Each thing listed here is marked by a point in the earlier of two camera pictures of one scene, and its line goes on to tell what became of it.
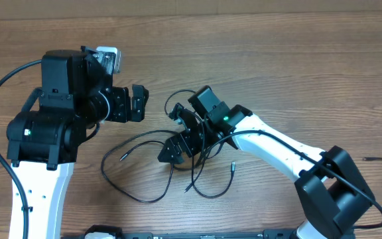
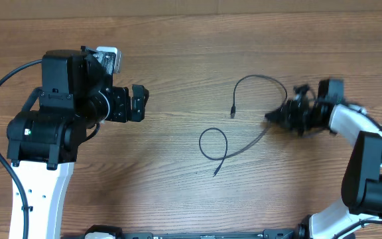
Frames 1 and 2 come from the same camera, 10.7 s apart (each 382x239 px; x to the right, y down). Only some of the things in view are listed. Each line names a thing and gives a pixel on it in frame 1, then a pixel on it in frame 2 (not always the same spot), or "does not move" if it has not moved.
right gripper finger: [174, 150] -> [278, 116]
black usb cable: [192, 166] -> [233, 115]
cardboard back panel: [38, 9] does not move
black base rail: [107, 232] does not move
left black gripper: [120, 96] does not move
